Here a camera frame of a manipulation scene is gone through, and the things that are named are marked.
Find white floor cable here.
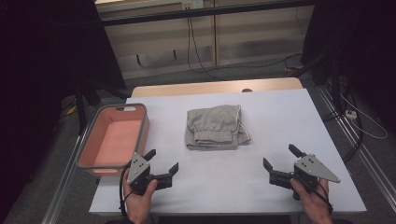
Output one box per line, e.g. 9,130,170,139
339,92,389,140

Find white wall socket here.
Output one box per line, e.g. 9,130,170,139
181,0,205,10

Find black horizontal bar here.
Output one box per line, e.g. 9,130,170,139
98,0,316,28

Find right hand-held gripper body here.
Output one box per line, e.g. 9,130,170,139
268,154,342,201

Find black floor cable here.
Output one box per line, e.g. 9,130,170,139
321,81,364,164

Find wooden table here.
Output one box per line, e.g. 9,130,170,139
131,77,304,99

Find black curtain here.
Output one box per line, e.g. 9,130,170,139
299,0,396,133
0,0,127,218

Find hand-held gripper black cable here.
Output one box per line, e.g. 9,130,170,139
119,161,134,219
310,180,334,216

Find pink storage basket grey rim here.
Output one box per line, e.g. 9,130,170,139
76,103,150,178

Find person's right hand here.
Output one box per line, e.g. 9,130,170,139
290,177,334,218

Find grey pants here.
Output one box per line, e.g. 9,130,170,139
184,104,252,151

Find left hand-held gripper black cable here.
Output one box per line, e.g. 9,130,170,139
119,161,134,219

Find person's left hand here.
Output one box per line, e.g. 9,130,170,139
122,169,160,217

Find white table cover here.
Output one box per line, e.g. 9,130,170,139
89,88,368,217

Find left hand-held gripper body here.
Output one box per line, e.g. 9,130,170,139
126,152,174,197

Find black hanging wall cable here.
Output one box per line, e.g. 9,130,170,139
186,17,304,81

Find right hand-held gripper black cable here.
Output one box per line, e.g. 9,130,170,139
310,180,334,216

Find black tripod stand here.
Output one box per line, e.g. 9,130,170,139
59,76,133,136

